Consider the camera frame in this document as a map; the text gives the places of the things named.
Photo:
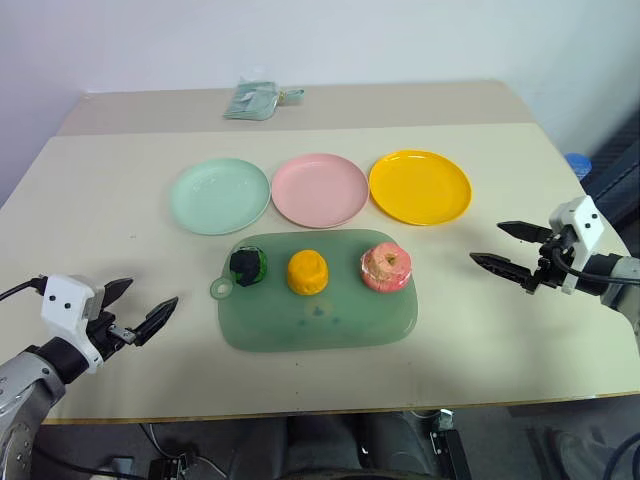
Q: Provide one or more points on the black ribbed equipment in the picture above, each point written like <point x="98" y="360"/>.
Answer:
<point x="617" y="170"/>

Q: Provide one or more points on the orange fruit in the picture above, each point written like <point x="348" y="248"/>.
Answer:
<point x="307" y="272"/>

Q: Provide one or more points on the pink apple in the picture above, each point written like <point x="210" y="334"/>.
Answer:
<point x="386" y="267"/>

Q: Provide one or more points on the yellow plate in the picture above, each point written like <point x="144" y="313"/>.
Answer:
<point x="420" y="187"/>

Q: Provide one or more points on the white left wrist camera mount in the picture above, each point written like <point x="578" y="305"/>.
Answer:
<point x="65" y="300"/>

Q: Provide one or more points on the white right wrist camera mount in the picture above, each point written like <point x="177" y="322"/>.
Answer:
<point x="582" y="220"/>

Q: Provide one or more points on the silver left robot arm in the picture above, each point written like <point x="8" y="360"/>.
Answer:
<point x="25" y="390"/>

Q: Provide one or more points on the translucent green cutting board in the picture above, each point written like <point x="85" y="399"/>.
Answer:
<point x="320" y="325"/>

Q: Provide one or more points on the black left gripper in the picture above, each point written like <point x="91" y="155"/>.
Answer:
<point x="107" y="337"/>

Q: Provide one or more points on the blue round object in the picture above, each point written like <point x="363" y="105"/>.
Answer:
<point x="579" y="165"/>

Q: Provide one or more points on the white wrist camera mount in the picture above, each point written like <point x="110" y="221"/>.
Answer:
<point x="65" y="300"/>
<point x="582" y="220"/>

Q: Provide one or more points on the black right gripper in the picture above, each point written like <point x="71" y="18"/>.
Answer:
<point x="550" y="265"/>

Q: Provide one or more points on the dark green toy vegetable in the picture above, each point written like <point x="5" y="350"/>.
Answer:
<point x="247" y="267"/>

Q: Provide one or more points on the green plate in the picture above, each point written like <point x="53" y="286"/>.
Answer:
<point x="220" y="196"/>

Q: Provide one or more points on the pale green packet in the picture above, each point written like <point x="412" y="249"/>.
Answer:
<point x="250" y="102"/>

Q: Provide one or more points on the black metal frame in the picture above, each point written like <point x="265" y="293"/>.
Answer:
<point x="450" y="445"/>

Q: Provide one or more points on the black box under table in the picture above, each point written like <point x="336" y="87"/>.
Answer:
<point x="172" y="467"/>

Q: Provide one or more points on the pink plate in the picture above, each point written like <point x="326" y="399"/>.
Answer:
<point x="320" y="190"/>

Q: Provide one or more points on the grey object under table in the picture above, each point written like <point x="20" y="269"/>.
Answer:
<point x="580" y="450"/>

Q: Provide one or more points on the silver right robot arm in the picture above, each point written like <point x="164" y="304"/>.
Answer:
<point x="622" y="285"/>

